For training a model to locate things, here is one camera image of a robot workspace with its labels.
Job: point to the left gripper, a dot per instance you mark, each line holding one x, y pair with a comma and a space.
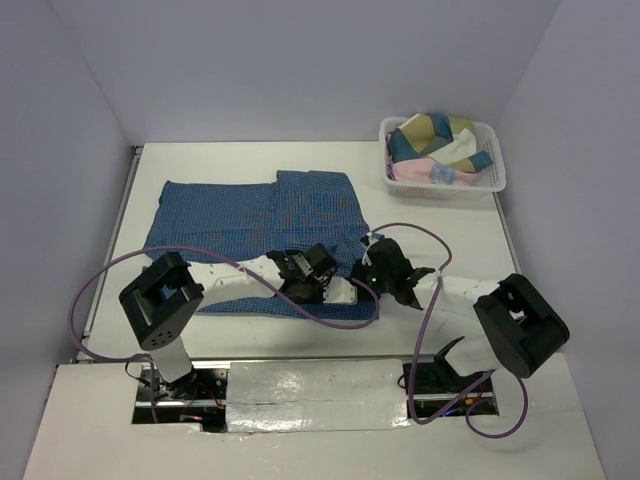
318, 296

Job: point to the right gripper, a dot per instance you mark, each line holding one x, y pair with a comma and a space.
361, 268

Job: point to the blue checked long sleeve shirt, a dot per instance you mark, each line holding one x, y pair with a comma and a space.
242, 222

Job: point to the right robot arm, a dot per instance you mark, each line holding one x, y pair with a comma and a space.
520, 330

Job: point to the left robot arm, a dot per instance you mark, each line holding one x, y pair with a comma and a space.
162, 299

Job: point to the pink shirt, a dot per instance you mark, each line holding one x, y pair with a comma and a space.
443, 162

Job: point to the silver foil tape panel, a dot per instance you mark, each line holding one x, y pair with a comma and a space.
312, 396

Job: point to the white plastic laundry basket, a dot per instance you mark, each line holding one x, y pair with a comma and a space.
490, 181

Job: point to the teal tan patterned shirt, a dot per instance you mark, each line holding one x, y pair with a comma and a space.
421, 128

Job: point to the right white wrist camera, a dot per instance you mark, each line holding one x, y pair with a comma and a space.
368, 240

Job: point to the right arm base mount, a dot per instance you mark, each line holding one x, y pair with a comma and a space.
436, 383

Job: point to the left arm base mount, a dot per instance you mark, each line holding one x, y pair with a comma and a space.
202, 404

